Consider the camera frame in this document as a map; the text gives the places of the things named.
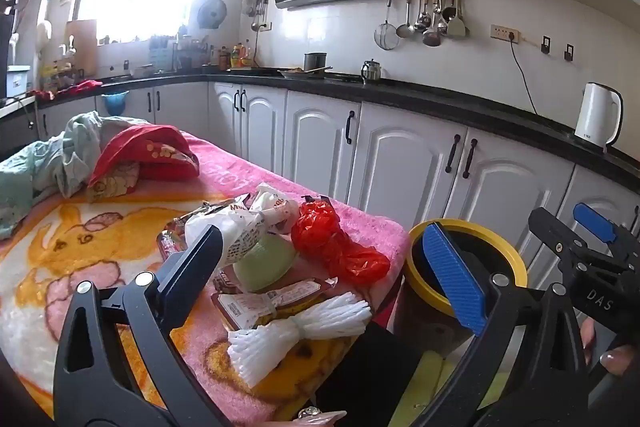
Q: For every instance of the blue basin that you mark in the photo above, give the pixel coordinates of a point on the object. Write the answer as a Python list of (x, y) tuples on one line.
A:
[(116, 103)]

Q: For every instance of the white printed plastic bag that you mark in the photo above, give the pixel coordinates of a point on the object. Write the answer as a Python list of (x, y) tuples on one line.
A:
[(275, 207)]

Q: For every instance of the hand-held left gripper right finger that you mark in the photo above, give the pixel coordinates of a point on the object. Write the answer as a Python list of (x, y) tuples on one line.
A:
[(452, 277)]

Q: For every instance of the group of condiment bottles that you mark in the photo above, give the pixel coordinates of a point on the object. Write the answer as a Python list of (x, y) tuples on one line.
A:
[(237, 56)]

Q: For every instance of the row of hanging kitchen utensils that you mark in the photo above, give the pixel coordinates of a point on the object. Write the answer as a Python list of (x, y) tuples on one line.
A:
[(435, 17)]

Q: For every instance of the person's right hand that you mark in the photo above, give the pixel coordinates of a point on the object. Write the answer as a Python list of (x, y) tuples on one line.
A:
[(617, 361)]

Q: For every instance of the black wall hook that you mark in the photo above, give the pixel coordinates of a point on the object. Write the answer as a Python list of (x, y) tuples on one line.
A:
[(569, 53), (546, 46)]

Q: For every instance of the red plastic bag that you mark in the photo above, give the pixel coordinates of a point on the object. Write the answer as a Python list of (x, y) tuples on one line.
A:
[(325, 237)]

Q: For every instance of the white foam net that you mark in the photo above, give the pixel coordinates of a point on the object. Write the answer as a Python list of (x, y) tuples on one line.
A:
[(280, 342)]

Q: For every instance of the light green garment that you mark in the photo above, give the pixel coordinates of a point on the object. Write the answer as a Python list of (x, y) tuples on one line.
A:
[(75, 142)]

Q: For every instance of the white base cabinets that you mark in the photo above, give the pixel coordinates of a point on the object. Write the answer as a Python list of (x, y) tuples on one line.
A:
[(320, 132)]

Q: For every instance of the red printed cloth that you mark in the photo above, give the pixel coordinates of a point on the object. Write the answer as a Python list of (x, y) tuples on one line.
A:
[(145, 152)]

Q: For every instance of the printed pink blanket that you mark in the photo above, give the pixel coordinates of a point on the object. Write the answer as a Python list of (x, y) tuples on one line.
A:
[(100, 247)]

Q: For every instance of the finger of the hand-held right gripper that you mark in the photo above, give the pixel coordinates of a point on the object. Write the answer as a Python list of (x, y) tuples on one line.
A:
[(555, 232), (595, 222)]

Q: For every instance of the white electric kettle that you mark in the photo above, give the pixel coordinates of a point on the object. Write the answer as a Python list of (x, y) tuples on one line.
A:
[(595, 112)]

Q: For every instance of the black pot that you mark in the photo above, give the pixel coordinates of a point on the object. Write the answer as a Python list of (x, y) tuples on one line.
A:
[(315, 62)]

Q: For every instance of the yellow-rimmed black trash can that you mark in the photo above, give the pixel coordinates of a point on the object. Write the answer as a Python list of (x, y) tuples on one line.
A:
[(505, 257)]

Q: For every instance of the red rag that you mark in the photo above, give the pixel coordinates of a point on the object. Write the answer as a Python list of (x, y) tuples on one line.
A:
[(75, 88)]

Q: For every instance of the brown snack packet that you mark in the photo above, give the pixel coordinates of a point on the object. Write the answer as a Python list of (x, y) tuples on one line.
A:
[(255, 307)]

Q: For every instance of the person's left hand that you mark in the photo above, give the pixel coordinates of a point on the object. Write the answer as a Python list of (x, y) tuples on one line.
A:
[(320, 419)]

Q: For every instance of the green mesh sponge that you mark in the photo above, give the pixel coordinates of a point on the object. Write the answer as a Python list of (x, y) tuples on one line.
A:
[(265, 264)]

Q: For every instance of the wooden cutting board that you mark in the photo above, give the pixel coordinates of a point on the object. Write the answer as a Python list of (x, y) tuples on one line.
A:
[(81, 47)]

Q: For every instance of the person's black clothing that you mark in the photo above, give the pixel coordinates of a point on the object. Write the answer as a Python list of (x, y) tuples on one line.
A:
[(365, 372)]

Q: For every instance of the steel teapot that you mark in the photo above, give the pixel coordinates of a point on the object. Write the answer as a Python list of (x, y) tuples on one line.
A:
[(371, 72)]

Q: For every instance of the white crumpled plastic bag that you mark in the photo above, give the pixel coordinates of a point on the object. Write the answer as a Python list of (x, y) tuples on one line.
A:
[(235, 232)]

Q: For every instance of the crumpled brown snack wrapper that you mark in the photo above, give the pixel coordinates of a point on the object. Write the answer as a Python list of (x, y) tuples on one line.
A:
[(210, 209)]

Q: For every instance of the round wall fan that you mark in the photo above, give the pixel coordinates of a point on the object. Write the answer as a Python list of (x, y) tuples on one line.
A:
[(212, 13)]

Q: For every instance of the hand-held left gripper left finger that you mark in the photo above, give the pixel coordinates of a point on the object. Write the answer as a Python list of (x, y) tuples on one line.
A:
[(192, 272)]

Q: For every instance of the small hanging utensil rack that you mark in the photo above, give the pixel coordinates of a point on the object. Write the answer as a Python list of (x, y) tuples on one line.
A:
[(259, 9)]

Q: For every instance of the wall power strip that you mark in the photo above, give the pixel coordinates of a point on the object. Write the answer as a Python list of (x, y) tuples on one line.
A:
[(505, 33)]

